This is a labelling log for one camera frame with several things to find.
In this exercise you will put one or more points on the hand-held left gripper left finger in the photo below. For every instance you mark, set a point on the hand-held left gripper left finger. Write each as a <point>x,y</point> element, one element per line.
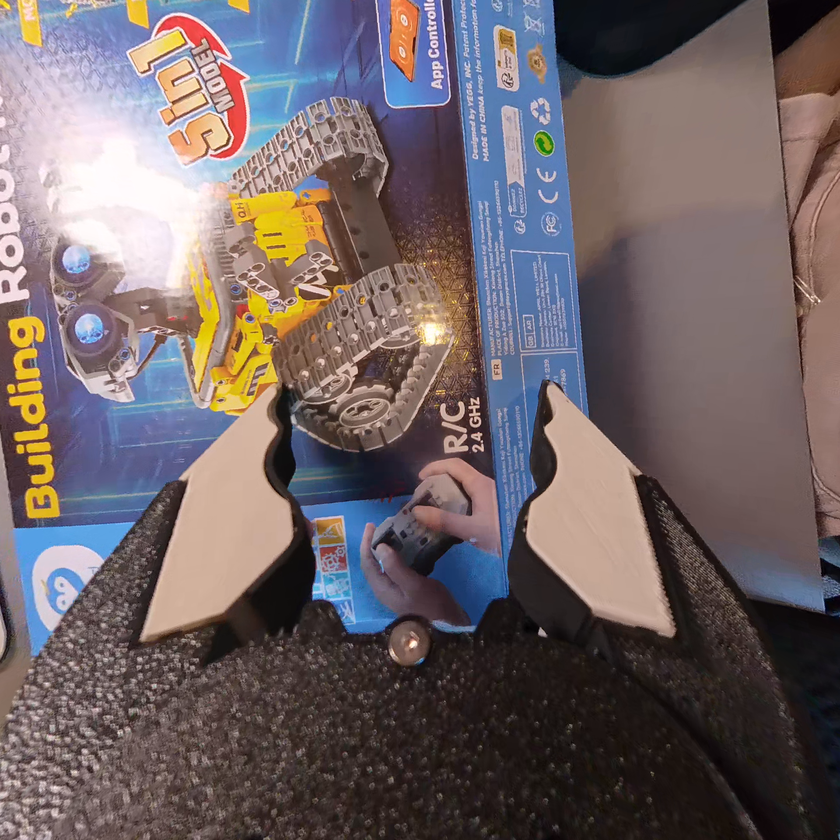
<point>223,538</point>

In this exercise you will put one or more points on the blue cardboard kit box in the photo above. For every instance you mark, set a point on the blue cardboard kit box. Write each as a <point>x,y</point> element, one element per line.
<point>295,229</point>

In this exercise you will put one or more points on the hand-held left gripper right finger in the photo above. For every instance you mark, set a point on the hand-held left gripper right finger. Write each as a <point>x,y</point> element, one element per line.
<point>597,531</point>

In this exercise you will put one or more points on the black office chair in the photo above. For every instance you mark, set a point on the black office chair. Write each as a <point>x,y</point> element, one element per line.
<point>656,36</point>

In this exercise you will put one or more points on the grey desk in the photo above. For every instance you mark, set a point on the grey desk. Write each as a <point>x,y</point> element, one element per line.
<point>689,328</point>

